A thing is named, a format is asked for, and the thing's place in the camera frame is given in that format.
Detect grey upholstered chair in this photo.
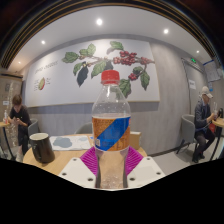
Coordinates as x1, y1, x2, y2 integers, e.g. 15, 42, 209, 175
73, 121, 94, 135
176, 114, 198, 155
27, 118, 40, 138

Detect person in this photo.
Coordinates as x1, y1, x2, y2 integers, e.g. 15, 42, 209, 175
7, 94, 33, 156
192, 85, 218, 164

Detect clear red-capped drink bottle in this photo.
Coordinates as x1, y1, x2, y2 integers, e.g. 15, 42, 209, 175
91, 69, 132, 190

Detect dark mug with white inside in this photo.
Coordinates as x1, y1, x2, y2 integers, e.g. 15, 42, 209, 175
29, 132, 56, 164

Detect small round wooden table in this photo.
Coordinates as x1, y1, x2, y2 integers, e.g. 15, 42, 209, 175
0, 121, 12, 158
211, 116, 224, 162

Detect round ceiling lights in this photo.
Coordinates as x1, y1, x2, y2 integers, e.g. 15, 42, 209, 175
16, 17, 202, 65

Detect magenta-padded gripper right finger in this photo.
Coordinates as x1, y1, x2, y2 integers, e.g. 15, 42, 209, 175
122, 146, 167, 190

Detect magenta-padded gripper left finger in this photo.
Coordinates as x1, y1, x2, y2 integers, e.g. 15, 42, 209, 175
57, 146, 102, 190

